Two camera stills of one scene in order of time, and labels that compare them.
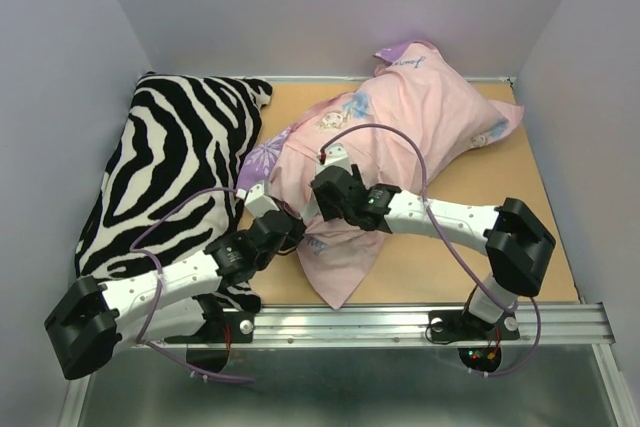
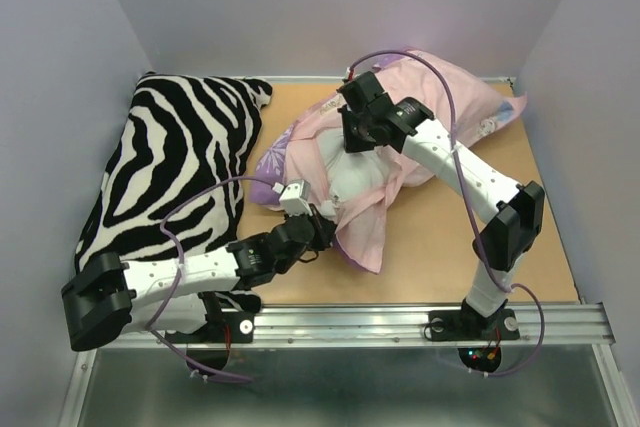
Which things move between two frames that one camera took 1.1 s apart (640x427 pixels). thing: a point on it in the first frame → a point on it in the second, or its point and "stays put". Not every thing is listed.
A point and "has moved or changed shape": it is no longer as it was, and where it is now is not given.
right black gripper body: x=331 y=211 → x=358 y=132
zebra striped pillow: x=170 y=187 stays put
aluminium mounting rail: x=406 y=326 stays put
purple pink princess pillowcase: x=413 y=102 has moved or changed shape
